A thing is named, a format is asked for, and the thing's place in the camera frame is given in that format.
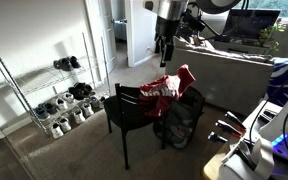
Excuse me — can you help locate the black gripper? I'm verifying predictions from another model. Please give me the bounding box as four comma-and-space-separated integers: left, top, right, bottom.
154, 15, 178, 68

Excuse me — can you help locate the red t-shirt white print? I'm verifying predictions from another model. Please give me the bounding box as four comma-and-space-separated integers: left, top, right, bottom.
138, 63, 197, 118

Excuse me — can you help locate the black laundry bag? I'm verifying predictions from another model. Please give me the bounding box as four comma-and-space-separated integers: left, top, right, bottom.
152, 85, 206, 150

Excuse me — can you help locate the grey sofa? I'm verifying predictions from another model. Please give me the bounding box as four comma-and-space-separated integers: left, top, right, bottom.
164, 35, 276, 117

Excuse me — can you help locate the white door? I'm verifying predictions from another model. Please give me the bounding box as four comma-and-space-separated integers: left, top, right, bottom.
83, 0, 119, 75

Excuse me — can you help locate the black wooden chair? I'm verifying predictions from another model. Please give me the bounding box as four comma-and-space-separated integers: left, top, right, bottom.
103, 82, 172, 171

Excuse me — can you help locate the dark computer monitor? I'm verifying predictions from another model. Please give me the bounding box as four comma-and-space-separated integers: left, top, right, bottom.
221, 8, 282, 42

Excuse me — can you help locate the black shoe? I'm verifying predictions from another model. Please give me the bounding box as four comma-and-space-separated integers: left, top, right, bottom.
52, 57, 74, 72
68, 55, 82, 70

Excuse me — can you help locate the black sandal pair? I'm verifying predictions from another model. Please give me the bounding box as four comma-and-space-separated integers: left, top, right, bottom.
67, 81, 97, 101

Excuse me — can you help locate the white sneaker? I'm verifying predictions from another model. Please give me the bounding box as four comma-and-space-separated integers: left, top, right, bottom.
80, 102, 95, 118
54, 97, 69, 112
57, 116, 73, 134
49, 122, 65, 140
71, 107, 87, 125
61, 91, 76, 105

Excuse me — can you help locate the green potted plant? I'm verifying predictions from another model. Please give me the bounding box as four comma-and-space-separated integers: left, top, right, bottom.
256, 18, 287, 55

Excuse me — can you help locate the blue white patterned blanket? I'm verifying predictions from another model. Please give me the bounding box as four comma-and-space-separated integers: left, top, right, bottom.
266, 56, 288, 108

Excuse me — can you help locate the dark grey sneaker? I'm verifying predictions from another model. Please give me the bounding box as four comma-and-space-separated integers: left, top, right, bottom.
41, 102, 59, 115
34, 106, 51, 121

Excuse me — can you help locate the white robot control box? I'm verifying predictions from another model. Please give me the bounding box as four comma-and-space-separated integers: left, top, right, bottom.
218, 75, 288, 180

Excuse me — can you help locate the silver wire shoe rack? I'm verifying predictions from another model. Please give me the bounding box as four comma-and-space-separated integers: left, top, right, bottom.
0, 32, 112, 138

